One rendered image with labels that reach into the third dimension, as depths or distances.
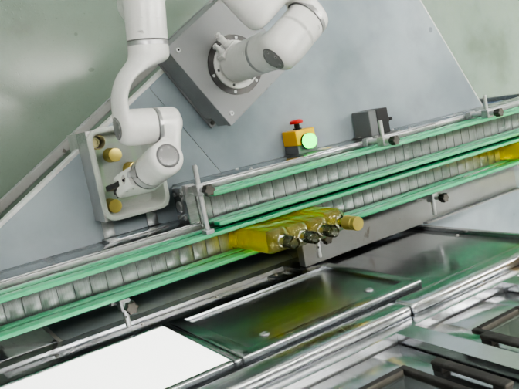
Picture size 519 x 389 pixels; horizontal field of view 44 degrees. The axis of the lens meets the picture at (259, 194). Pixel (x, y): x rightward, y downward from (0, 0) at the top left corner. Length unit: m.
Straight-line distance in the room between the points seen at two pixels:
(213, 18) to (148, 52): 0.41
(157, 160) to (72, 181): 0.38
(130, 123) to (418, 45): 1.26
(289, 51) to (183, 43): 0.34
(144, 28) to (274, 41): 0.28
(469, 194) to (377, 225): 0.42
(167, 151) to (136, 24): 0.26
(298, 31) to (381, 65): 0.77
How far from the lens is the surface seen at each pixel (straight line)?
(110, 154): 1.58
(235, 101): 1.68
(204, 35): 1.67
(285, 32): 1.42
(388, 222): 1.98
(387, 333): 1.27
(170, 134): 1.33
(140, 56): 1.32
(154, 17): 1.33
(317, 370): 1.16
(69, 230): 1.63
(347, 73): 2.06
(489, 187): 2.32
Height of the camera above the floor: 2.31
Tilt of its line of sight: 58 degrees down
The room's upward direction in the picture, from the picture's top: 93 degrees clockwise
